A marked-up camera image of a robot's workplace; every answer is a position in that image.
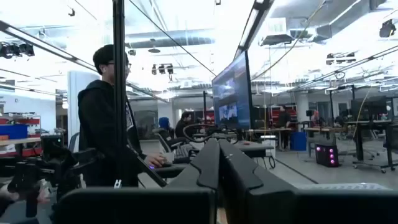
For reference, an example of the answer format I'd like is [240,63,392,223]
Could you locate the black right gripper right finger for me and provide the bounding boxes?
[219,139,398,224]

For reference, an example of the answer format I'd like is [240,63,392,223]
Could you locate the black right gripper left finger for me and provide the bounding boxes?
[54,138,221,224]

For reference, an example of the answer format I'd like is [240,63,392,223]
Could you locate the grey operator desk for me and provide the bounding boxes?
[154,139,276,180]

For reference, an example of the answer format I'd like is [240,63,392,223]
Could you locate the black office desk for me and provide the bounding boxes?
[343,119,398,174]

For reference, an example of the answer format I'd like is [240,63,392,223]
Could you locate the black computer mouse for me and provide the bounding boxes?
[150,161,174,170]

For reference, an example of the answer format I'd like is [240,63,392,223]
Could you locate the person's hand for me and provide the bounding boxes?
[144,154,168,169]

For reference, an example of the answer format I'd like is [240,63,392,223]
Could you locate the grey perforated metal shelf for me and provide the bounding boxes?
[297,182,391,191]

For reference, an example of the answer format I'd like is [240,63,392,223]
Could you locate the blue bin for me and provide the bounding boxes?
[290,131,308,152]

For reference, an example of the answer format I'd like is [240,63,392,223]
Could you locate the black computer tower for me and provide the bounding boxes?
[315,143,340,168]

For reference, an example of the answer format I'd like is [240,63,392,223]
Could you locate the person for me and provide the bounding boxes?
[277,105,292,129]
[157,116,175,142]
[174,111,195,139]
[76,44,168,188]

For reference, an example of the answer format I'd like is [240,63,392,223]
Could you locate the wooden work table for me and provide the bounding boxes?
[245,127,293,151]

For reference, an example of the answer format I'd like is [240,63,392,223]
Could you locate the black computer monitor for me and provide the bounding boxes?
[211,50,254,131]

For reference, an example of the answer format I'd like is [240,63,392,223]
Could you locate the black background monitor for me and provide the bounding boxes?
[351,95,389,121]

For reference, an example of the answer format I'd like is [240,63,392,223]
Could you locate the black ceiling track lights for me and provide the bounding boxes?
[0,42,35,59]
[150,63,175,75]

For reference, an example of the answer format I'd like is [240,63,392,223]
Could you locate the blue storage crate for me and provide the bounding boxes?
[0,124,29,140]

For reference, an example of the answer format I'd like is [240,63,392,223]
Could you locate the LED light bar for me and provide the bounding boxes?
[0,20,98,73]
[233,0,275,60]

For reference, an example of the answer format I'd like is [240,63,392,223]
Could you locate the black aluminium rig frame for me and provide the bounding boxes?
[111,0,169,190]

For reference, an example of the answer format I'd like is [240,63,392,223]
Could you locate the silver air duct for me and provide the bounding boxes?
[126,29,215,49]

